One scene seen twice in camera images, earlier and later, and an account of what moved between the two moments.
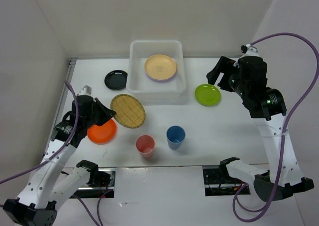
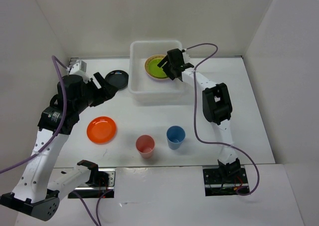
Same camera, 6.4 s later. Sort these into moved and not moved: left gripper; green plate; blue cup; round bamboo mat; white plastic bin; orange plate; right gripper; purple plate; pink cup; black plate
Moved: round bamboo mat; left gripper; right gripper; green plate
Not moved: pink cup; orange plate; white plastic bin; purple plate; black plate; blue cup
